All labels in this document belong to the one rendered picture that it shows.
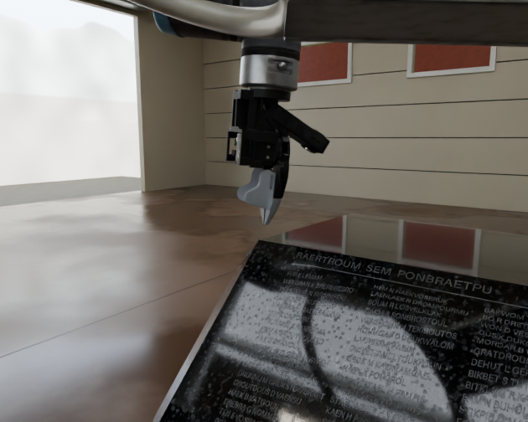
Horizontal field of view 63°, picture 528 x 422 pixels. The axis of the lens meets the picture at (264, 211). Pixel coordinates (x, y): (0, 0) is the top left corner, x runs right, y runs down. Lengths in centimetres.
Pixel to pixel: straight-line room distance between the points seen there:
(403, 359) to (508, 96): 636
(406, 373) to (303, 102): 750
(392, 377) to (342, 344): 7
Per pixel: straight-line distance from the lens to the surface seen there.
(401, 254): 67
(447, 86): 700
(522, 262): 69
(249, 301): 67
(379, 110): 729
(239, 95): 67
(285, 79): 67
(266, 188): 69
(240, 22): 49
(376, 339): 58
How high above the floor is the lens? 99
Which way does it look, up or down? 10 degrees down
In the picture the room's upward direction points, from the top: straight up
